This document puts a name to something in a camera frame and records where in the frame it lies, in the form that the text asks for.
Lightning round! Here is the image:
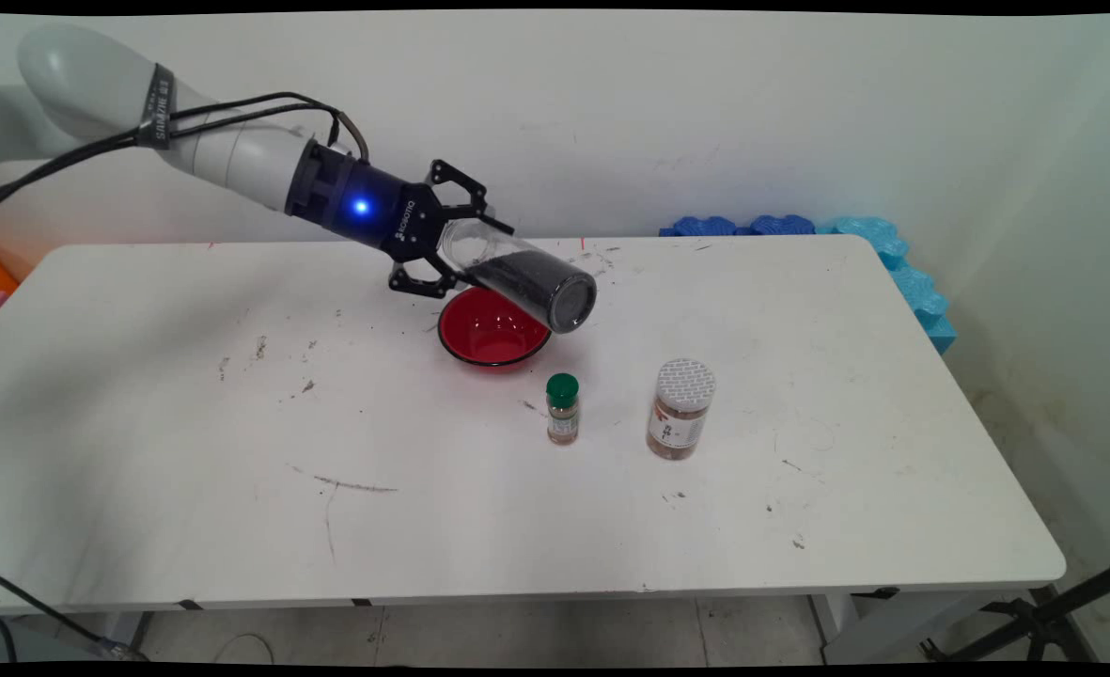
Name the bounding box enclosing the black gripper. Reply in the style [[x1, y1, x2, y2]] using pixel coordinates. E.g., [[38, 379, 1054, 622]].
[[282, 139, 516, 301]]

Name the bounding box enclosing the clear jar of black seeds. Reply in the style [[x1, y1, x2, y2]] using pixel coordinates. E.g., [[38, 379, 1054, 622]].
[[439, 216, 599, 335]]

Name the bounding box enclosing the red bowl with black rim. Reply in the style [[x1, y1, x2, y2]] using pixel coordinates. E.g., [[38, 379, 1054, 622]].
[[437, 287, 554, 370]]

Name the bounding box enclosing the green-capped spice bottle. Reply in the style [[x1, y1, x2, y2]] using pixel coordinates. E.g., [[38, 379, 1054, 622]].
[[546, 372, 581, 446]]

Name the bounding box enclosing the white-capped jar of nuts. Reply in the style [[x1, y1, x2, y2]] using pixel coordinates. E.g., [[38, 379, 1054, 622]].
[[647, 357, 717, 462]]

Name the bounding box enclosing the cyan foam block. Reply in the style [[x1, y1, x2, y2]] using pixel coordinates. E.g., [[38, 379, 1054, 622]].
[[818, 216, 910, 269], [888, 265, 958, 356]]

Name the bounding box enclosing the black tripod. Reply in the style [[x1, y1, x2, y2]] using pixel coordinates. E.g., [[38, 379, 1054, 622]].
[[921, 557, 1110, 664]]

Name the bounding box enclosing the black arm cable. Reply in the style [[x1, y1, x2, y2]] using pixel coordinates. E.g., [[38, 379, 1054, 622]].
[[0, 91, 370, 215]]

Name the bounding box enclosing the black velcro strap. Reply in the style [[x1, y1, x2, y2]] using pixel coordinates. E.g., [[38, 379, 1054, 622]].
[[136, 63, 178, 151]]

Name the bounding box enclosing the black floor cable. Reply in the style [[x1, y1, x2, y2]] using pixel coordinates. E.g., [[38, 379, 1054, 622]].
[[0, 564, 149, 661]]

